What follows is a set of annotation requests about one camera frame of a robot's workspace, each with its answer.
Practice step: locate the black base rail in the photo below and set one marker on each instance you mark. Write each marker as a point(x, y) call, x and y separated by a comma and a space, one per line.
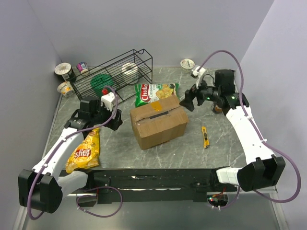
point(144, 185)

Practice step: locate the yellow Lays chips bag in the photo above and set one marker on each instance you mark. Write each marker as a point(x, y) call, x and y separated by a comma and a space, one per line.
point(86, 155)

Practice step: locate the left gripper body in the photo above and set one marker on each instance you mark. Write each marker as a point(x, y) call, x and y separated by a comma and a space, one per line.
point(101, 115)

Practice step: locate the black wire rack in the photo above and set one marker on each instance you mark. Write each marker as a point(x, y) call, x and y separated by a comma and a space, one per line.
point(141, 58)

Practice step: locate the orange white yogurt cup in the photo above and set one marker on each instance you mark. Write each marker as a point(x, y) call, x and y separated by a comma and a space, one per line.
point(65, 89)

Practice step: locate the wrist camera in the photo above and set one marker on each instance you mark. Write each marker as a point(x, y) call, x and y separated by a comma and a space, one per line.
point(107, 99)
point(198, 73)

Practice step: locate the yellow utility knife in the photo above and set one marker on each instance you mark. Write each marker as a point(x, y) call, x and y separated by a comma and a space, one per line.
point(205, 137)

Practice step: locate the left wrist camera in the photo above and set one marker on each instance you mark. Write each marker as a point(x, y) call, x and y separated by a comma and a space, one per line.
point(107, 99)

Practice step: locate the purple yogurt cup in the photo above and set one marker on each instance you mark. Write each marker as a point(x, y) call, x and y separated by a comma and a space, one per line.
point(82, 68)

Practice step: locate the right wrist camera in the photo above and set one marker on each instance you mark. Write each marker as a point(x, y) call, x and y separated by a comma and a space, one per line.
point(198, 73)

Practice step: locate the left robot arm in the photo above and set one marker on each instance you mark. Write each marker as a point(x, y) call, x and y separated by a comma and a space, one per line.
point(42, 188)

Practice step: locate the brown tin can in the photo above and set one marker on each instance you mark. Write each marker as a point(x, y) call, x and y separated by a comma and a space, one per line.
point(216, 109)

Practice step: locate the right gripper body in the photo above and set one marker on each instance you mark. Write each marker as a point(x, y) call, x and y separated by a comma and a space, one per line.
point(210, 92)

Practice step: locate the black yogurt cup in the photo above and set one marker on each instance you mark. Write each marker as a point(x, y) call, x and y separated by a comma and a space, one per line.
point(66, 71)

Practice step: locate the brown cardboard express box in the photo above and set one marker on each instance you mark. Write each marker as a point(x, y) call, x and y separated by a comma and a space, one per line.
point(158, 122)

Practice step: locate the white tape roll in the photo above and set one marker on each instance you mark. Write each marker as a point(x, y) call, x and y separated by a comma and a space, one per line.
point(130, 73)

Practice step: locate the white yogurt cup back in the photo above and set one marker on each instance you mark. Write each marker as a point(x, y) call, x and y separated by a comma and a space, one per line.
point(187, 64)

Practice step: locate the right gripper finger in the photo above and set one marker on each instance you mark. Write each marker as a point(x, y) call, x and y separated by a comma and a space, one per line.
point(201, 96)
point(187, 101)

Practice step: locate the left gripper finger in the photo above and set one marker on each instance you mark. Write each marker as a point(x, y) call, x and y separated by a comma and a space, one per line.
point(114, 123)
point(117, 115)

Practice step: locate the green round lid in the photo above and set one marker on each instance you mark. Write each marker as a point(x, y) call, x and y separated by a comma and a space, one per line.
point(99, 81)

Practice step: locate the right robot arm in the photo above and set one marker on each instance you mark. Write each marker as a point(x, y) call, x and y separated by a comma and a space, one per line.
point(263, 168)

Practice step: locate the green Chuba cassava chips bag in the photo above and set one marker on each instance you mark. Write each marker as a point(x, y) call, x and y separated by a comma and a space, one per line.
point(148, 93)

